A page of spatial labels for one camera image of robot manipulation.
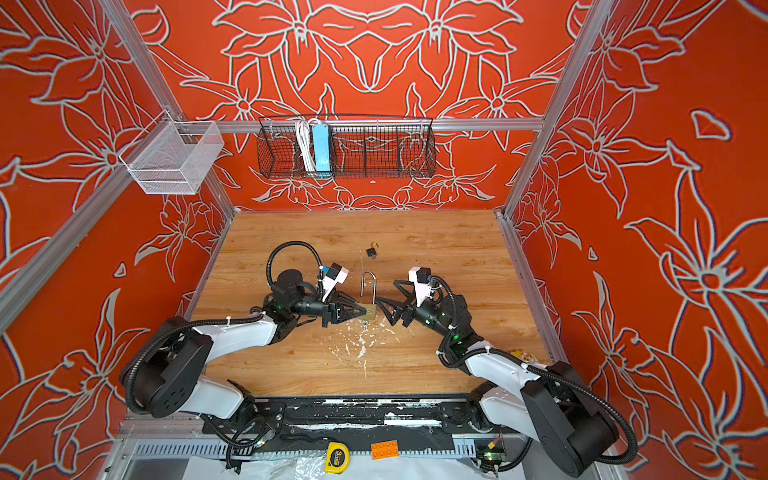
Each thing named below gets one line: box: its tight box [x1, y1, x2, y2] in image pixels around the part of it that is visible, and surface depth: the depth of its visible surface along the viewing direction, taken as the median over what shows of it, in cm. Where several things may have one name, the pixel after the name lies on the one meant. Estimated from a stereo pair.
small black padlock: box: [366, 241, 379, 259], surface depth 109 cm
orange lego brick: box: [370, 440, 399, 461], surface depth 70 cm
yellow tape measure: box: [324, 442, 350, 474], surface depth 68 cm
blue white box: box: [312, 124, 331, 177], surface depth 91 cm
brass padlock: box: [359, 271, 378, 320], surface depth 73 cm
